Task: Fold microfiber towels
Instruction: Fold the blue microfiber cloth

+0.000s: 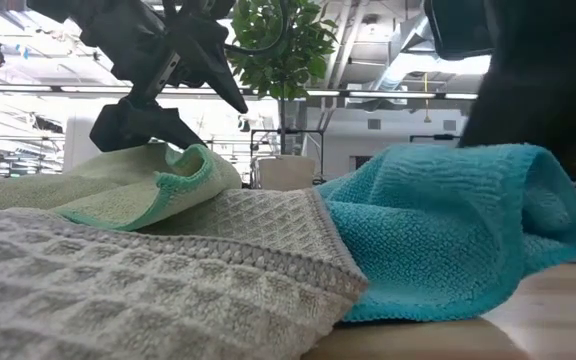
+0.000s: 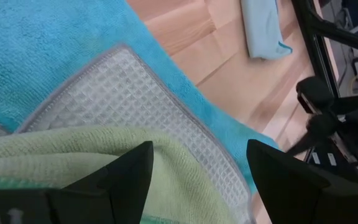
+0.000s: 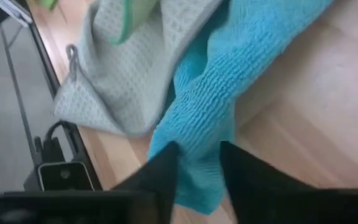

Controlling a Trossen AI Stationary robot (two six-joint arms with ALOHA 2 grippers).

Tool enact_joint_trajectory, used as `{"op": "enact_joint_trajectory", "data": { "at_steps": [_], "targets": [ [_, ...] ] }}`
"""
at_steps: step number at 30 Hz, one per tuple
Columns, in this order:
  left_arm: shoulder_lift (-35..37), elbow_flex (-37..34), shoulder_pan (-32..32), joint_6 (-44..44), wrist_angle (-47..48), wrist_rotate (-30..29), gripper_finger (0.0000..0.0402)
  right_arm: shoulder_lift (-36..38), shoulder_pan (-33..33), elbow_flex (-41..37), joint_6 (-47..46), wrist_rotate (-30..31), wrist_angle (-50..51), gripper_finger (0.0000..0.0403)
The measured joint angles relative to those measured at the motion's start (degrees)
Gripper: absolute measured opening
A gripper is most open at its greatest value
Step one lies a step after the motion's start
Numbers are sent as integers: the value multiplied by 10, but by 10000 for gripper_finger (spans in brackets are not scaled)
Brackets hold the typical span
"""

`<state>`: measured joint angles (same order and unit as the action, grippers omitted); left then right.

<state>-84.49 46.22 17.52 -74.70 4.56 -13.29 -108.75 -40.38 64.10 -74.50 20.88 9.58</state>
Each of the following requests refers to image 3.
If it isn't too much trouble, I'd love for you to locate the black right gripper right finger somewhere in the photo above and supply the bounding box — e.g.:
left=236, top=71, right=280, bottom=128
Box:
left=219, top=141, right=358, bottom=224

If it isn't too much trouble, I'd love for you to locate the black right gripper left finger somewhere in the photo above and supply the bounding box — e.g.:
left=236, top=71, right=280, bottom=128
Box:
left=112, top=141, right=180, bottom=224

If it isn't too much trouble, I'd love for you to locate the bright blue terry towel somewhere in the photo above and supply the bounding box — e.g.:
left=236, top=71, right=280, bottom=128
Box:
left=147, top=0, right=335, bottom=216

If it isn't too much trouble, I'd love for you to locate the grey waffle towel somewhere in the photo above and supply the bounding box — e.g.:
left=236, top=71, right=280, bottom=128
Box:
left=53, top=0, right=224, bottom=138

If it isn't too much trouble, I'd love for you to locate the pale green-edged towel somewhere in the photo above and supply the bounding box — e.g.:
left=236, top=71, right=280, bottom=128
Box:
left=109, top=0, right=158, bottom=45

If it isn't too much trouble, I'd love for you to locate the black metal table frame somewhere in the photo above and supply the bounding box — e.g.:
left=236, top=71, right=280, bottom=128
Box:
left=0, top=0, right=103, bottom=191

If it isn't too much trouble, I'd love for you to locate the black table camera box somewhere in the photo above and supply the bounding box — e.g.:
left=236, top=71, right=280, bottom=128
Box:
left=37, top=161, right=95, bottom=192

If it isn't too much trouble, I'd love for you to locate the black camera cable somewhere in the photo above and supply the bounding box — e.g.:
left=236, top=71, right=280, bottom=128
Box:
left=44, top=120, right=74, bottom=149

